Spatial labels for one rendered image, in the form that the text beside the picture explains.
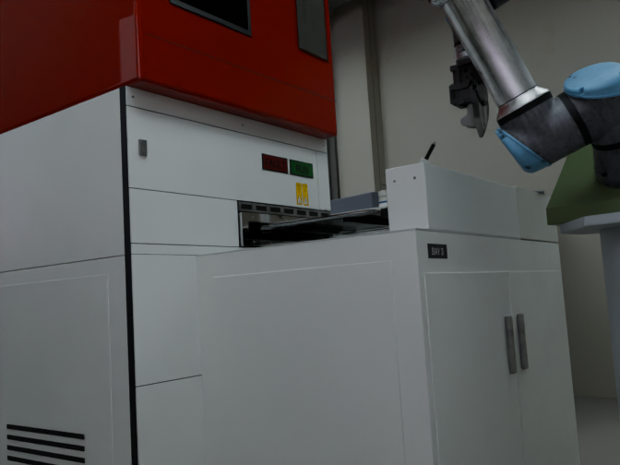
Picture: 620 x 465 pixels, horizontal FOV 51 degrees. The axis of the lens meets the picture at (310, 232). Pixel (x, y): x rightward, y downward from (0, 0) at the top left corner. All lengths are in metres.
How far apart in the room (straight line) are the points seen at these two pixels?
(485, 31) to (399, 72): 3.80
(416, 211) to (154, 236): 0.63
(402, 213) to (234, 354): 0.53
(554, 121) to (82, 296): 1.15
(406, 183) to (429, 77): 3.62
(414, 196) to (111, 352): 0.79
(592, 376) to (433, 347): 3.03
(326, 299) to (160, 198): 0.49
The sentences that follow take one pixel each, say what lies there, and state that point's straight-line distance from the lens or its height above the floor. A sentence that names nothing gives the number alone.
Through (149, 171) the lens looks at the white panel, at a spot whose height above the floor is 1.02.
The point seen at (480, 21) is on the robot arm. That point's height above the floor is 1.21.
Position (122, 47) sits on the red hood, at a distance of 1.66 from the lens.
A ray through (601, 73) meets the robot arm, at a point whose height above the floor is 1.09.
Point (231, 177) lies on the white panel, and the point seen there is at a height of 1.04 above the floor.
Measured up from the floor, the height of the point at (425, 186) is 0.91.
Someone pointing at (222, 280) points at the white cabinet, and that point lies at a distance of 1.60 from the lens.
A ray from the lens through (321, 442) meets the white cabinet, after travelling 1.45.
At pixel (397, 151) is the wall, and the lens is 5.03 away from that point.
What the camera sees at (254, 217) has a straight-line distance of 1.82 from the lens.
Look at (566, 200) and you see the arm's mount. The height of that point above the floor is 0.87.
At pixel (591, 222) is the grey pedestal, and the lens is 1.35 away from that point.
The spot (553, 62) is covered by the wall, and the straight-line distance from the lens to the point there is 4.49.
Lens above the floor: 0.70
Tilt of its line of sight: 6 degrees up
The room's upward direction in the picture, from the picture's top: 4 degrees counter-clockwise
